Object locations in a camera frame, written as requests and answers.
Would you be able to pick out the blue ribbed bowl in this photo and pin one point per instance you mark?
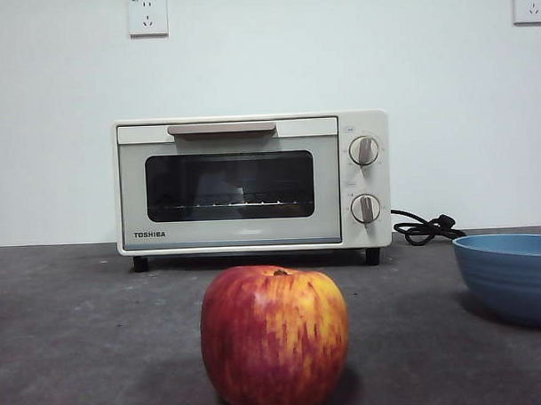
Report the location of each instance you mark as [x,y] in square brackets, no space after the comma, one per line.
[513,287]

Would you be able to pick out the cream Toshiba toaster oven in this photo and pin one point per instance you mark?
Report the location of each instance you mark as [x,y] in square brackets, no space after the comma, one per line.
[370,119]

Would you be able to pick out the beige oven knob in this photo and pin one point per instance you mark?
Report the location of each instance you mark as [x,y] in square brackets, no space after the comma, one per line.
[366,208]
[364,150]

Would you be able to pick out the red yellow apple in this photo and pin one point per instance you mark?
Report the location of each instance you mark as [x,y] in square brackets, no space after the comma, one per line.
[275,340]

